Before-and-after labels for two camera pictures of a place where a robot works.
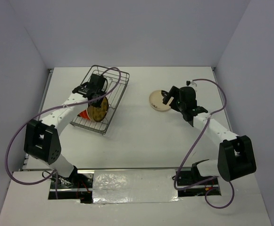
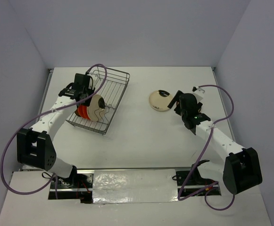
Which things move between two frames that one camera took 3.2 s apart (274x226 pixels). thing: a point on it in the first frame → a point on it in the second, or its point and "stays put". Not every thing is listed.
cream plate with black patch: x=156 y=101 stays put
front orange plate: x=84 y=114 stays put
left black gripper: x=97 y=104 → x=90 y=90
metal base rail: x=83 y=188 stays put
